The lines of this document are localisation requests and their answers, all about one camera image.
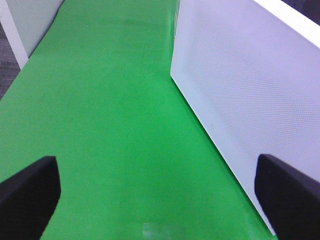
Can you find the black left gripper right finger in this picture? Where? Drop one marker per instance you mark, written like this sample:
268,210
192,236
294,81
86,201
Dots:
289,198

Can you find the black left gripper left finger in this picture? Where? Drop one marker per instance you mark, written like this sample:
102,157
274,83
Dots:
28,200

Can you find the white microwave door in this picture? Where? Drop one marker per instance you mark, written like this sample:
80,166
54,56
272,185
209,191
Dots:
254,84

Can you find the clear tape patch left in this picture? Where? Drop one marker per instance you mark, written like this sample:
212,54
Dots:
162,231

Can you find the white microwave oven body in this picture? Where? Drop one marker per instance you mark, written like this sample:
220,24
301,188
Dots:
303,16

